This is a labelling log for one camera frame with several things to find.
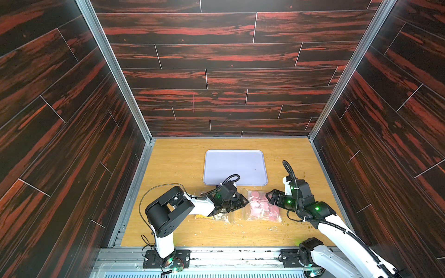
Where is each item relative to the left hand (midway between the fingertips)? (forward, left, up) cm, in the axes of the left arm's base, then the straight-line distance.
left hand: (248, 204), depth 87 cm
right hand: (+2, -12, +8) cm, 14 cm away
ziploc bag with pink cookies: (-2, -5, 0) cm, 5 cm away
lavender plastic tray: (+26, -3, -2) cm, 26 cm away
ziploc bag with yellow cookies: (-6, +10, 0) cm, 11 cm away
